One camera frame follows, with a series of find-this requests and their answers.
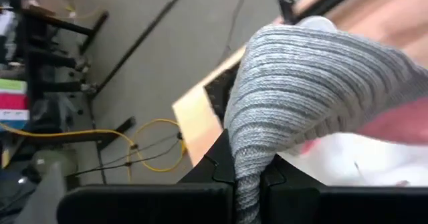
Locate black frame lever handle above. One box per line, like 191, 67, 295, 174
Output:
274, 0, 300, 26

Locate black fan power cable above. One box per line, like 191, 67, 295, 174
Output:
217, 0, 249, 66

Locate stack of colourful boxes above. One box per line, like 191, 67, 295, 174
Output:
0, 78, 30, 131

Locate olive green round container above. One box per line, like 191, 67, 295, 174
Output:
30, 148, 78, 185

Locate black side desk frame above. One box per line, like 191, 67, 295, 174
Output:
6, 0, 138, 185

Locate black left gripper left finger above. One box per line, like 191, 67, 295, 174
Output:
56, 128, 237, 224

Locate yellow cable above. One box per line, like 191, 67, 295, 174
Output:
0, 118, 188, 185

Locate brown cardboard box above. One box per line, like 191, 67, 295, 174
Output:
20, 0, 74, 17

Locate grey knit sock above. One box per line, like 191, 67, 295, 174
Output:
223, 23, 428, 224

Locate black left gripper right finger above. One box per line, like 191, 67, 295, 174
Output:
259, 153, 428, 224

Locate pink sock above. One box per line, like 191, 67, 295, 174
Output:
300, 96, 428, 154

